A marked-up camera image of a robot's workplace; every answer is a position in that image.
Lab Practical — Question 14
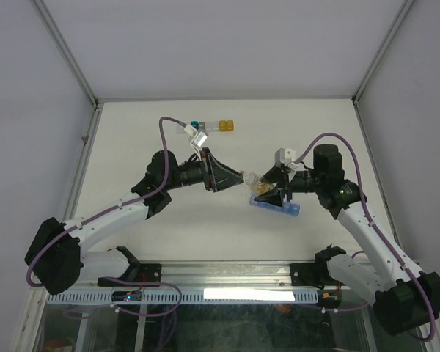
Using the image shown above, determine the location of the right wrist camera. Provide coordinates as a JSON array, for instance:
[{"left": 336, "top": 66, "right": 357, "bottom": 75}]
[{"left": 274, "top": 148, "right": 297, "bottom": 167}]

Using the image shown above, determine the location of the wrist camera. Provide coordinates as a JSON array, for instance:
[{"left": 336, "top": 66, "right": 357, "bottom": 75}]
[
  {"left": 274, "top": 148, "right": 297, "bottom": 167},
  {"left": 183, "top": 125, "right": 208, "bottom": 150}
]

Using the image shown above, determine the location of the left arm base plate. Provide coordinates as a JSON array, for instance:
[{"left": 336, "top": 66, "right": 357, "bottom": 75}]
[{"left": 97, "top": 262, "right": 163, "bottom": 287}]

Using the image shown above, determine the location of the left aluminium frame post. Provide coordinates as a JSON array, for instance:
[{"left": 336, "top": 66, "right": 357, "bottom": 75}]
[{"left": 30, "top": 0, "right": 100, "bottom": 109}]

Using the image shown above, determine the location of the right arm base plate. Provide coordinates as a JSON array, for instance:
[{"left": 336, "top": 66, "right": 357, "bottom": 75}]
[{"left": 289, "top": 262, "right": 345, "bottom": 290}]

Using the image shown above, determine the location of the aluminium front rail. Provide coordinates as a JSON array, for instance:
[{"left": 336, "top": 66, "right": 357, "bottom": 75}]
[{"left": 31, "top": 259, "right": 425, "bottom": 293}]

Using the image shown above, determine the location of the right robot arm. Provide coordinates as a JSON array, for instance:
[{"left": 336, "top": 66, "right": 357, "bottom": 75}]
[{"left": 255, "top": 144, "right": 440, "bottom": 336}]

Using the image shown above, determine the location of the aluminium frame post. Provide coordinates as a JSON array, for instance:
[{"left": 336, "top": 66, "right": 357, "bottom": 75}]
[
  {"left": 351, "top": 0, "right": 417, "bottom": 105},
  {"left": 30, "top": 0, "right": 100, "bottom": 109}
]

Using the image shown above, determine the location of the right aluminium frame post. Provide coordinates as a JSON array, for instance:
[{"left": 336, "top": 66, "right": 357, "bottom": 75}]
[{"left": 351, "top": 0, "right": 417, "bottom": 105}]

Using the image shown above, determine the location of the blue weekly pill organizer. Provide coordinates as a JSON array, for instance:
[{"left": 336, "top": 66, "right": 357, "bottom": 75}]
[{"left": 249, "top": 194, "right": 301, "bottom": 216}]

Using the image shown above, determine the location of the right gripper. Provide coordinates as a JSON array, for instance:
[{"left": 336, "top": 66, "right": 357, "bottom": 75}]
[{"left": 254, "top": 165, "right": 323, "bottom": 207}]

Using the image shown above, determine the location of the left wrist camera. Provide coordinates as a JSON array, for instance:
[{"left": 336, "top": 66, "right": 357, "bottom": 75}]
[{"left": 183, "top": 125, "right": 208, "bottom": 150}]

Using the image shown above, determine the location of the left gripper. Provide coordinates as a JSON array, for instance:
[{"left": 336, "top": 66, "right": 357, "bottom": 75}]
[{"left": 164, "top": 148, "right": 244, "bottom": 192}]

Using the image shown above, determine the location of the grey slotted cable duct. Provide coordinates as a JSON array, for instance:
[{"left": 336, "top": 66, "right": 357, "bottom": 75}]
[{"left": 47, "top": 288, "right": 318, "bottom": 306}]

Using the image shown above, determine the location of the amber pill bottle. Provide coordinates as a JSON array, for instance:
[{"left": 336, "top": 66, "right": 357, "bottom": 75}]
[{"left": 245, "top": 172, "right": 274, "bottom": 195}]

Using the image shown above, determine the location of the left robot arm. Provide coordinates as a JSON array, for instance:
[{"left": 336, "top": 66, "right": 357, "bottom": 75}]
[{"left": 24, "top": 147, "right": 243, "bottom": 295}]

